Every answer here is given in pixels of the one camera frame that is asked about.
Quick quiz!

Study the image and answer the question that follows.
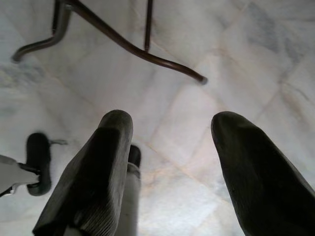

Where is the black robot left foot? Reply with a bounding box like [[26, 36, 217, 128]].
[[25, 132, 53, 197]]

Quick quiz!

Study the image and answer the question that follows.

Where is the black robot right foot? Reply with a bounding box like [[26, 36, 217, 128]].
[[127, 145, 142, 168]]

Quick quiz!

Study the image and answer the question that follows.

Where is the curved brown metal furniture leg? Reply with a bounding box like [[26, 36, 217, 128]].
[[11, 0, 72, 62]]

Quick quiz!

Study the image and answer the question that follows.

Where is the black robot foot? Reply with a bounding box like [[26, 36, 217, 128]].
[[127, 145, 142, 168], [25, 132, 53, 197]]

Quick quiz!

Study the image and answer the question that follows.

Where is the long brown metal furniture leg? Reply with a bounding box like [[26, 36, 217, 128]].
[[65, 0, 208, 86]]

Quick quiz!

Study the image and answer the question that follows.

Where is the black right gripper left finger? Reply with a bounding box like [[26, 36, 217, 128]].
[[32, 109, 134, 236]]

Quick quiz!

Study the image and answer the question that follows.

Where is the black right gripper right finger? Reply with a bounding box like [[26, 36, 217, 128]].
[[211, 111, 315, 236]]

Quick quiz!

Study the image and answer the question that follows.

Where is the silver robot left leg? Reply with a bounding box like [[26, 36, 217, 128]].
[[0, 154, 42, 197]]

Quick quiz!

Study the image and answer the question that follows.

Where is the brown metal upright furniture bar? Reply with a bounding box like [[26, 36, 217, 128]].
[[143, 0, 154, 52]]

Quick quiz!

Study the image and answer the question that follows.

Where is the silver robot right leg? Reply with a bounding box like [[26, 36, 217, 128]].
[[112, 162, 143, 236]]

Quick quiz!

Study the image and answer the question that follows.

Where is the silver robot leg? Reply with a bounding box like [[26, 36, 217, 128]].
[[0, 154, 42, 197], [112, 162, 143, 236]]

